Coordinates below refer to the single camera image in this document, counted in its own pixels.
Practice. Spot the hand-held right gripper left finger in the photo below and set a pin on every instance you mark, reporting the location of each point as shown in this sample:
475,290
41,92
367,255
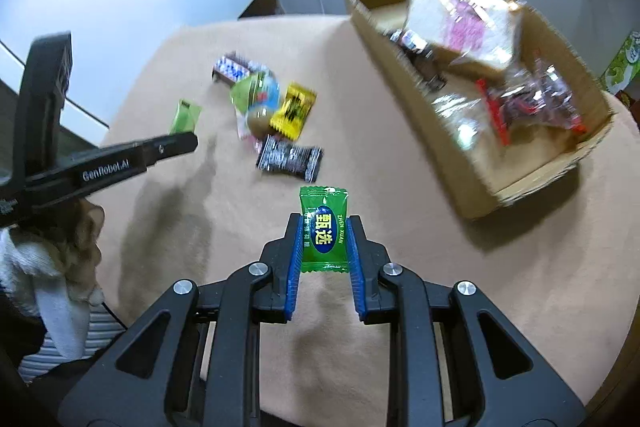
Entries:
295,267

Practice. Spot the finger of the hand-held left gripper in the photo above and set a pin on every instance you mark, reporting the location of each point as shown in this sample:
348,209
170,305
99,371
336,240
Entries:
172,147
42,107

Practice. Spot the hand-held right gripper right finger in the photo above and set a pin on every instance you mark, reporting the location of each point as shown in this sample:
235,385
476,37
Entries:
356,277

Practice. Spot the green candy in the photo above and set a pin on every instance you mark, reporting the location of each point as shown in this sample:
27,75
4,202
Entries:
324,232

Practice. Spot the cardboard box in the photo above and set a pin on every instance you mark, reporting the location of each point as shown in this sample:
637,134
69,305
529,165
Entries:
480,177

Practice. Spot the red clear snack packet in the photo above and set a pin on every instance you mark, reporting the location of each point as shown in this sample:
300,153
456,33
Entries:
535,107

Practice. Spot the sliced bread packet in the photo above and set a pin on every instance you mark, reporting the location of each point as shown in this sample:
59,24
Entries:
450,22

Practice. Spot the person's left hand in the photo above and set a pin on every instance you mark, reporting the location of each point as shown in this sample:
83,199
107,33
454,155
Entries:
85,252

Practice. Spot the small light green packet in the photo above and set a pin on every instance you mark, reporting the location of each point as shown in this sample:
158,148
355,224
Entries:
185,117

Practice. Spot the round green blue snack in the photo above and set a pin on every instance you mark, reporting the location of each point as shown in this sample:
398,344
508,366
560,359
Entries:
257,102

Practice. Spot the blue white snack bar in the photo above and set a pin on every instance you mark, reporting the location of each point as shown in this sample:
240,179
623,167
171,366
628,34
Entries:
232,69

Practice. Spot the black candy wrapper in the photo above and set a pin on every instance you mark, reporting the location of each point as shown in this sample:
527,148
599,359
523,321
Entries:
290,157

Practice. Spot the yellow candy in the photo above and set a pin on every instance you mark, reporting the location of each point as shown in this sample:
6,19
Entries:
292,109

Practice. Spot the striped clothing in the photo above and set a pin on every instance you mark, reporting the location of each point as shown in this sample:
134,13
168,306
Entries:
75,347

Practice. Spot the dark snack packet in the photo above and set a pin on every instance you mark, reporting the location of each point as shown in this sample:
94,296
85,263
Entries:
420,62

